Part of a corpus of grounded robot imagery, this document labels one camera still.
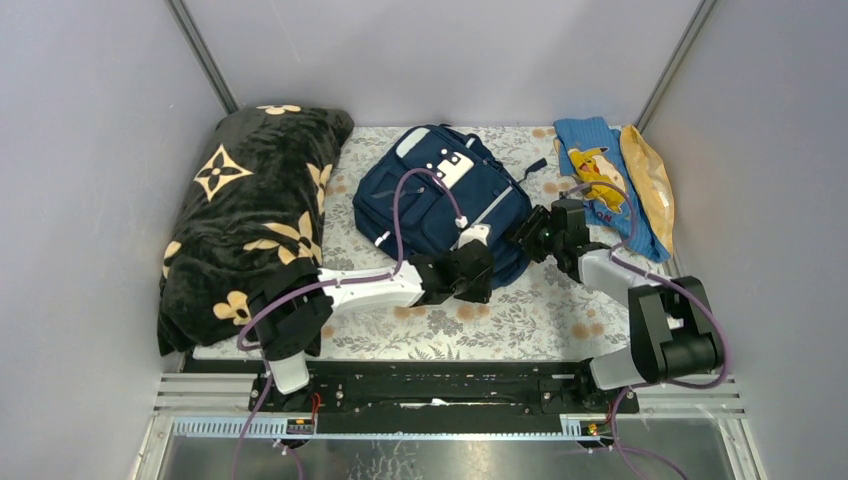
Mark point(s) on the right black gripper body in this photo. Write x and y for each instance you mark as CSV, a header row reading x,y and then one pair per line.
x,y
548,243

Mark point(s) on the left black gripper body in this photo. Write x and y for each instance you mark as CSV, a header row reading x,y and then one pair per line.
x,y
478,266

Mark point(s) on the navy blue student backpack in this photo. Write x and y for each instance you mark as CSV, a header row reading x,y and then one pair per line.
x,y
407,203

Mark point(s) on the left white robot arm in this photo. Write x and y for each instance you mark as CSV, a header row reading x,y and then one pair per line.
x,y
289,310

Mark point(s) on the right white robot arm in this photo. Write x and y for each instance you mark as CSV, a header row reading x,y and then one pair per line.
x,y
672,330

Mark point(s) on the yellow plastic bag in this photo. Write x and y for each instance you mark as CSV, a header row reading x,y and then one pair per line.
x,y
646,170

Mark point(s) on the blue Pikachu cloth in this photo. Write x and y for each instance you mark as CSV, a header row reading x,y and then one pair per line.
x,y
589,151

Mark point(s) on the black floral plush blanket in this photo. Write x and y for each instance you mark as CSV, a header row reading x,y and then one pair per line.
x,y
256,203

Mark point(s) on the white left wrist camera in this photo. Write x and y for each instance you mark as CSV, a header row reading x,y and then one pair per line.
x,y
469,232

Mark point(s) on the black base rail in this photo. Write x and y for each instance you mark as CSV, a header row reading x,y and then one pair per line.
x,y
420,397

